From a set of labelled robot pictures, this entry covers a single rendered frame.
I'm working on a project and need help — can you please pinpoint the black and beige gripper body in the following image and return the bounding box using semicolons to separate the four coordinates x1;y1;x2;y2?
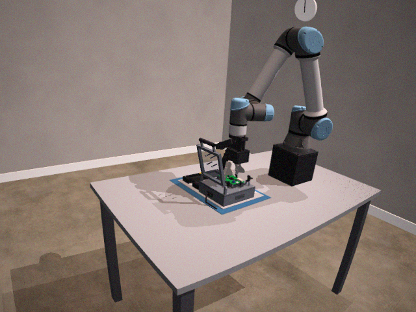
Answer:
225;134;250;164

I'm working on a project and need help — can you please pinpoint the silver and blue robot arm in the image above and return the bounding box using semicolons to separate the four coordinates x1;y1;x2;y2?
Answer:
229;27;333;153

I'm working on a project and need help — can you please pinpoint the green circuit board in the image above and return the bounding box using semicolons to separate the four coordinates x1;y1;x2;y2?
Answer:
226;175;244;185

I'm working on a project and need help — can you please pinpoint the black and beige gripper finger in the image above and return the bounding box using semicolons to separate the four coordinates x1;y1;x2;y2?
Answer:
235;164;245;178
222;153;233;180

